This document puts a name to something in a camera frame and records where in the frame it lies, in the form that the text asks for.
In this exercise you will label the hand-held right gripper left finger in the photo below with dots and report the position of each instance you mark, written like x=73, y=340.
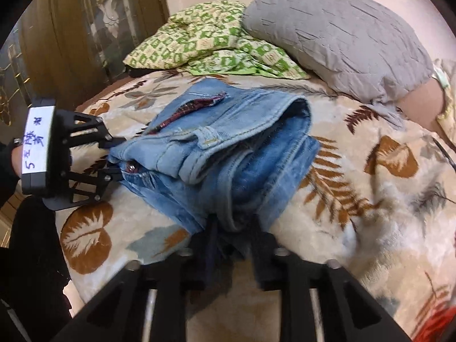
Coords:
x=208, y=256

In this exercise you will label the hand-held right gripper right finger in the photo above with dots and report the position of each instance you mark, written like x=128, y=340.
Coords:
x=265, y=256

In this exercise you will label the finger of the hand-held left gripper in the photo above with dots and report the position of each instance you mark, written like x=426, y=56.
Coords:
x=94, y=128
x=92, y=185

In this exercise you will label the blue denim pants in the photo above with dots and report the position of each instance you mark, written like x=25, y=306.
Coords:
x=221, y=153

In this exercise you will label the person's left hand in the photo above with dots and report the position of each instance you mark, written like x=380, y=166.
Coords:
x=16, y=160

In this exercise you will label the wooden wardrobe with glass panel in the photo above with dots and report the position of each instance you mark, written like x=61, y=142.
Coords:
x=82, y=32

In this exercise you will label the person's dark clothing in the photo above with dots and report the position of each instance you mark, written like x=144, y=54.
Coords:
x=35, y=267

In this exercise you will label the leaf-print fleece blanket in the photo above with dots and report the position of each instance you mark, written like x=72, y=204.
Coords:
x=374, y=203

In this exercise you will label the green patterned cloth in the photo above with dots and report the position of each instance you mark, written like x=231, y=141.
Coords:
x=213, y=42

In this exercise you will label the red printed bag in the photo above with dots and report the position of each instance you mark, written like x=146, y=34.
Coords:
x=433, y=326

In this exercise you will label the pink pillow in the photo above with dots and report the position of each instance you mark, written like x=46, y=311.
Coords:
x=422, y=105

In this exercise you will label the grey quilted pillow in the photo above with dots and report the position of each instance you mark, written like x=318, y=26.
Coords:
x=338, y=39

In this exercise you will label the cream patterned cloth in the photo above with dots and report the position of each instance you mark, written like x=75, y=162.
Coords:
x=445, y=96

